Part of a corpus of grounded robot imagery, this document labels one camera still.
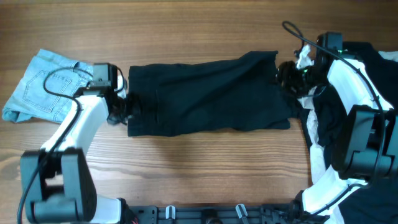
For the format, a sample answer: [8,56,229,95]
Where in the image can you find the black shorts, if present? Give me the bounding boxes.
[127,51,297,137]

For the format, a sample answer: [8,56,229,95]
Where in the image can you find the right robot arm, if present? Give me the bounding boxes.
[276,32,397,223]

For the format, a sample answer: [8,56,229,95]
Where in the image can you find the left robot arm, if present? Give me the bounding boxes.
[16,63,139,223]

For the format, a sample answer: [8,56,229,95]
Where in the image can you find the right black cable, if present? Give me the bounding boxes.
[281,21,388,215]

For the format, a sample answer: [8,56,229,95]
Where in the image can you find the black and white clothes pile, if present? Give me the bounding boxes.
[298,41,398,224]

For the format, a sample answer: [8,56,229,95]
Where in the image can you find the folded light blue denim shorts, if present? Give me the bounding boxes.
[2,49,93,123]

